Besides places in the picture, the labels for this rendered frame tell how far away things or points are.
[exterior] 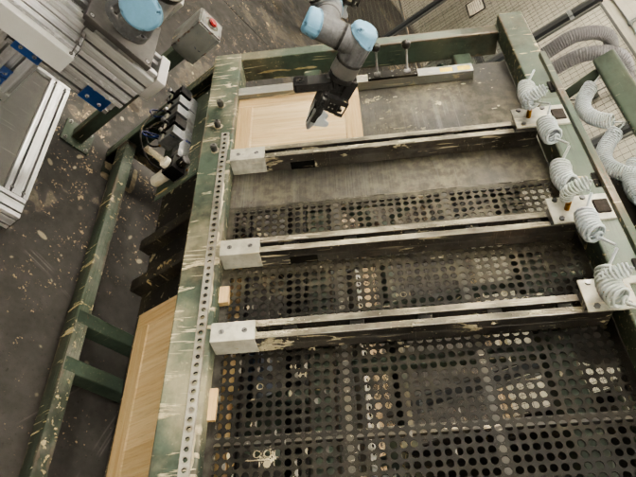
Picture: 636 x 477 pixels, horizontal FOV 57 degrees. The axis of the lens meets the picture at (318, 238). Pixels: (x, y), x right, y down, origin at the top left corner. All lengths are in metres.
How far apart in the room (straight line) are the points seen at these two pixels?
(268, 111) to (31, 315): 1.21
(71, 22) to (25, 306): 1.12
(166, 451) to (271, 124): 1.30
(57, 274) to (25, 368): 0.43
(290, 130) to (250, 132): 0.15
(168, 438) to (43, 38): 1.10
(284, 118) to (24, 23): 1.00
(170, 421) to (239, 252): 0.54
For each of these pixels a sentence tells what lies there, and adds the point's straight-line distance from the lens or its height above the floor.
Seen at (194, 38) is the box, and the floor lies 0.86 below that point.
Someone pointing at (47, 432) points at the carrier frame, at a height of 0.18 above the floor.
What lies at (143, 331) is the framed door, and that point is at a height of 0.30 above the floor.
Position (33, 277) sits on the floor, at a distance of 2.57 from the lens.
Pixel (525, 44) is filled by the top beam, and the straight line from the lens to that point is 2.55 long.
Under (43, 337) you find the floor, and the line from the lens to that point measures 2.50.
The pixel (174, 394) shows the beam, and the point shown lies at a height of 0.84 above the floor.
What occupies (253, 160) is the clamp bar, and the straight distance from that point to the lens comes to 2.11.
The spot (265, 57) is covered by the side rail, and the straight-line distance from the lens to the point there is 2.66.
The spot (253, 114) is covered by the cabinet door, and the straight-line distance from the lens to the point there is 2.39.
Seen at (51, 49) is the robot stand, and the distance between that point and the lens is 1.81.
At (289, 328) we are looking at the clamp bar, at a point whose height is 1.10.
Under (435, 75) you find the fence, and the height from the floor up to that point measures 1.58.
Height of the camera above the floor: 2.00
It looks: 27 degrees down
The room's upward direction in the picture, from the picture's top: 62 degrees clockwise
